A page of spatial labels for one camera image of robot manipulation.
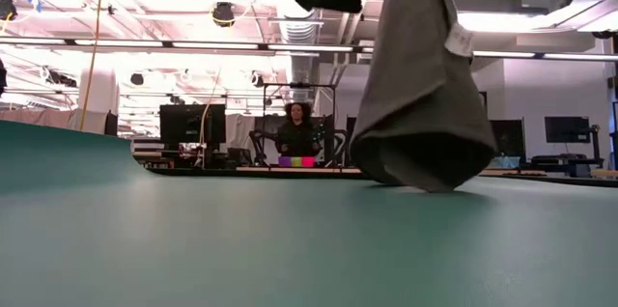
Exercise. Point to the colourful blocks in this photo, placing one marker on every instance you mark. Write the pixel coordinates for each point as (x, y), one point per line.
(296, 161)

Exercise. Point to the ceiling light rail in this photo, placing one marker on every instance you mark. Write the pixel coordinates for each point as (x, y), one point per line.
(217, 45)

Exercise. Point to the grey towel with white label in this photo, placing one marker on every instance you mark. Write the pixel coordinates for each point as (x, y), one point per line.
(420, 104)

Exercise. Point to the black monitor on stand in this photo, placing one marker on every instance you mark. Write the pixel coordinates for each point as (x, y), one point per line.
(567, 129)

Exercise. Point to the green table mat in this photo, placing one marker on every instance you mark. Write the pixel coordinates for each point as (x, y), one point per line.
(241, 239)

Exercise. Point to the silver ventilation duct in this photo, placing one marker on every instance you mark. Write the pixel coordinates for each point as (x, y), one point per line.
(300, 36)

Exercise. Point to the person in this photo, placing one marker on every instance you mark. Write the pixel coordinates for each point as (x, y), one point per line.
(297, 135)

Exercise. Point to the black ceiling dome lamp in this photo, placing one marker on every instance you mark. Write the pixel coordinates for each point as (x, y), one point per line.
(223, 14)

